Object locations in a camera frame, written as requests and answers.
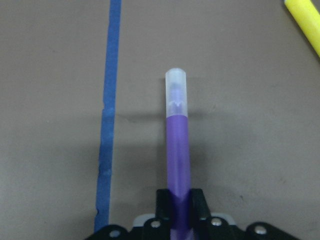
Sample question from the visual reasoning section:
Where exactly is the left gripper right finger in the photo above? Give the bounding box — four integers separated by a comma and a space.
190, 188, 211, 222

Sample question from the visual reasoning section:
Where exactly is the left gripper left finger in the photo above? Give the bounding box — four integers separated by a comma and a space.
155, 188, 173, 222

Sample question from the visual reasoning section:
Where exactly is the purple pen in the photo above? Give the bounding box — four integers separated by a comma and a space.
165, 68, 193, 240

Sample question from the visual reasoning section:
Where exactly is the yellow pen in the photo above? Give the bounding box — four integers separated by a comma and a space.
284, 0, 320, 56

